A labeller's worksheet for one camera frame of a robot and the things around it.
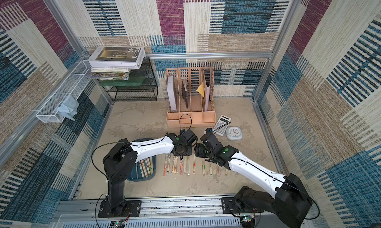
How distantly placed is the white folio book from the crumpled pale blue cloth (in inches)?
8.5

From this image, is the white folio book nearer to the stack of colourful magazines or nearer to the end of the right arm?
the stack of colourful magazines

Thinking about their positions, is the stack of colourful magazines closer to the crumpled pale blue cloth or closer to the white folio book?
the white folio book

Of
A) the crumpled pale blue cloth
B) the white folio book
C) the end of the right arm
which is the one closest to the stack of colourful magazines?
the white folio book

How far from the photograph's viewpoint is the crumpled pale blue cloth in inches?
26.2

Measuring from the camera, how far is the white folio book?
82cm
